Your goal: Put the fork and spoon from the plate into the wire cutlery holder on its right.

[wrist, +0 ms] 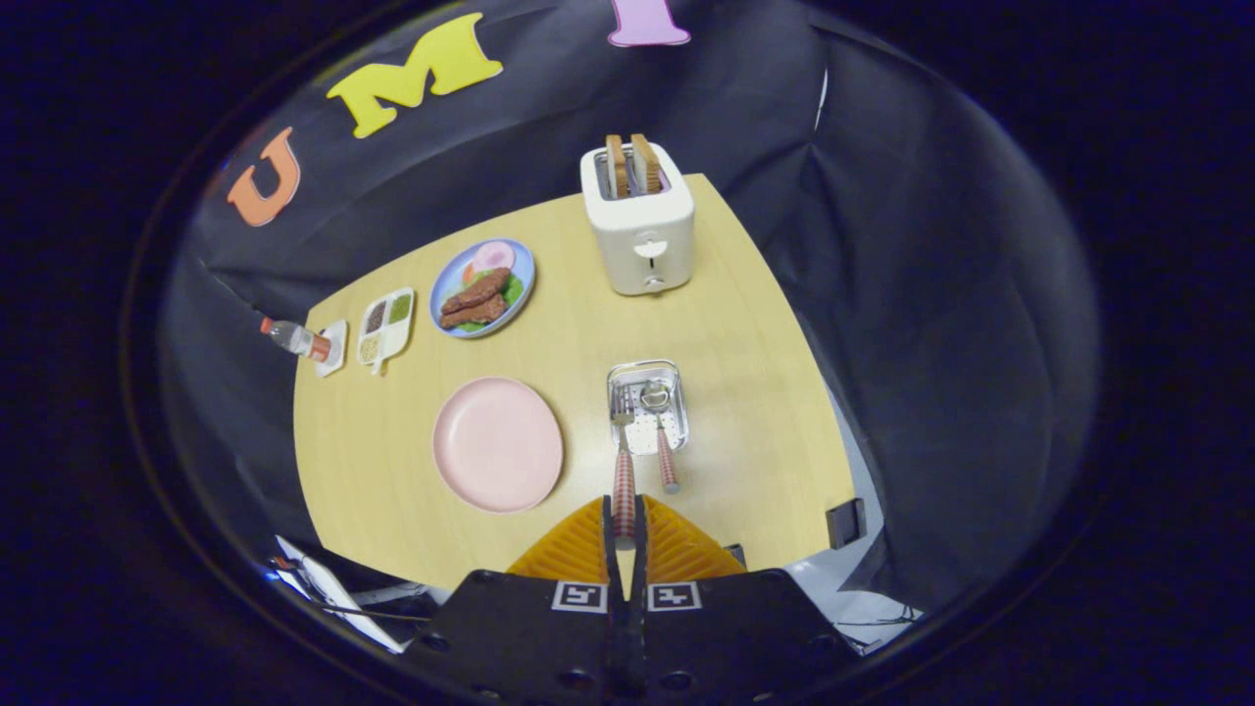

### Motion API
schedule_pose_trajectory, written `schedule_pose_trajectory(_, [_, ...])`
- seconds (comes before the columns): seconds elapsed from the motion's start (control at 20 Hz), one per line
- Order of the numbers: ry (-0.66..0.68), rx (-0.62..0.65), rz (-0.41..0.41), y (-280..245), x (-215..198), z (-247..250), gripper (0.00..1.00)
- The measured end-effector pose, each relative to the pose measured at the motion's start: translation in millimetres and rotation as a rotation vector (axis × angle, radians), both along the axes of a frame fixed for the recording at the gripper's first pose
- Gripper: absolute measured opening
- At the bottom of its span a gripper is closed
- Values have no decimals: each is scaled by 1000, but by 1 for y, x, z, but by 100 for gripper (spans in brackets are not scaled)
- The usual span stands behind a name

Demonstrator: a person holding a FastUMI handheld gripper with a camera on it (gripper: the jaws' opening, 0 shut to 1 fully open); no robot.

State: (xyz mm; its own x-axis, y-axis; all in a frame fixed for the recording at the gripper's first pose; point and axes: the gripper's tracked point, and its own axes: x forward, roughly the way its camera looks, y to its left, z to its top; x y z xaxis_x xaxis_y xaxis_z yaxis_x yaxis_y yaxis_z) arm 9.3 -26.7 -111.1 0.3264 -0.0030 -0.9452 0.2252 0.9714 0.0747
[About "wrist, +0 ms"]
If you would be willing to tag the white divided condiment tray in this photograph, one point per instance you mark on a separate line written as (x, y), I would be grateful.
(387, 324)

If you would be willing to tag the pink plate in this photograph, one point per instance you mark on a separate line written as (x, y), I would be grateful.
(498, 446)

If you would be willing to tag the white toaster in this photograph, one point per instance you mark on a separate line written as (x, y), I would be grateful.
(642, 240)

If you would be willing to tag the green lettuce leaf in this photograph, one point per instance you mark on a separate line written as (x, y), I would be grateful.
(513, 288)

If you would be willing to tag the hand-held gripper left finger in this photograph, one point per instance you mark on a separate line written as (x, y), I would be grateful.
(510, 637)

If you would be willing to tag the clear bottle with red label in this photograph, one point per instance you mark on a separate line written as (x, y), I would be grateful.
(294, 338)

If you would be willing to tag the brown toast slice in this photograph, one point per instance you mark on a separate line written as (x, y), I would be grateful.
(646, 162)
(616, 165)

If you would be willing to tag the brown sausage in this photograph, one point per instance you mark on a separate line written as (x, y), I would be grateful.
(477, 290)
(476, 312)

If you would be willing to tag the metal mesh basket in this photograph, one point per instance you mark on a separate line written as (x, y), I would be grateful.
(677, 431)

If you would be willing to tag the black backdrop cloth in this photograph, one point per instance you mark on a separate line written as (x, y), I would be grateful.
(931, 294)

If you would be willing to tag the black table clamp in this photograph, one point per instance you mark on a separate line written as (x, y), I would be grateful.
(845, 524)

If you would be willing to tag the blue plate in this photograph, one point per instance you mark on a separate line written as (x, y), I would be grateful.
(525, 257)

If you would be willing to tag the pink ham slice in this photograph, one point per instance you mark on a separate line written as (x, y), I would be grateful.
(493, 256)

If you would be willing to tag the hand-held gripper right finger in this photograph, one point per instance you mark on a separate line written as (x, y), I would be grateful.
(745, 637)

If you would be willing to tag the white square coaster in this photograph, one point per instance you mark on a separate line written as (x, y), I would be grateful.
(336, 353)

